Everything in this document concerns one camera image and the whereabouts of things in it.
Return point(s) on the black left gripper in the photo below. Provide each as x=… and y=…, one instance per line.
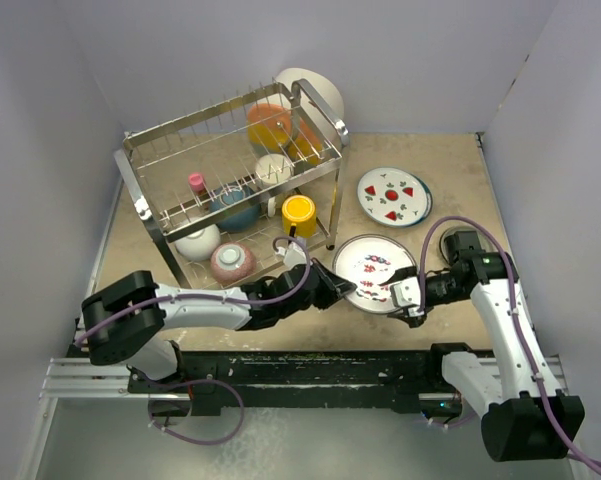
x=339, y=287

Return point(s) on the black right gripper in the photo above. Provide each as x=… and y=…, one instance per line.
x=400, y=273

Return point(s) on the white plate with red characters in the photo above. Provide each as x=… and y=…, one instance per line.
x=369, y=260

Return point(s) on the yellow translucent mug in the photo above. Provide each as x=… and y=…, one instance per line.
x=299, y=216

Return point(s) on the white watermelon pattern plate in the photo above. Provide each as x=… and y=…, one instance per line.
x=380, y=195

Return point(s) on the black white patterned bowl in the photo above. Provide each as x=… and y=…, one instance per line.
x=232, y=262

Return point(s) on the dark blue ceramic bowl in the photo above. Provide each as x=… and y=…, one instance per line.
x=243, y=215

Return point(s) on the plain white bowl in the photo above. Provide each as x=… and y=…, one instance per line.
x=200, y=245

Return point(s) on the grey green small plate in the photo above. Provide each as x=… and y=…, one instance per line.
x=461, y=243

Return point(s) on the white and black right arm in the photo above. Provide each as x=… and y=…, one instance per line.
x=525, y=413

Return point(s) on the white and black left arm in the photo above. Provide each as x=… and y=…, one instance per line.
x=122, y=320

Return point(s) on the cream mug in rack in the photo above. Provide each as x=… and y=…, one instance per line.
x=271, y=170

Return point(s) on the yellow plastic dish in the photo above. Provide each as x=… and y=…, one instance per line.
x=306, y=145

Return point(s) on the stainless steel dish rack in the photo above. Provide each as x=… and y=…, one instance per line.
x=155, y=165

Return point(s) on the pink plastic cup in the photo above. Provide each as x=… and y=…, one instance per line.
x=197, y=183

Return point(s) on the large cream bowl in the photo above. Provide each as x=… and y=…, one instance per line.
x=323, y=86

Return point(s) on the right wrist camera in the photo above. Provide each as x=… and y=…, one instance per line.
x=405, y=294

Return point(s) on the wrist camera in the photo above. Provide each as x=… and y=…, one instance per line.
x=405, y=294
x=292, y=254

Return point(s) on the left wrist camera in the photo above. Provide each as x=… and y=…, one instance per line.
x=292, y=254

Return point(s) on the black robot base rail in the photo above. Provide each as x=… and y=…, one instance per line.
x=402, y=381

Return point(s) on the aluminium frame rail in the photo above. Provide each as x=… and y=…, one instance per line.
x=77, y=378

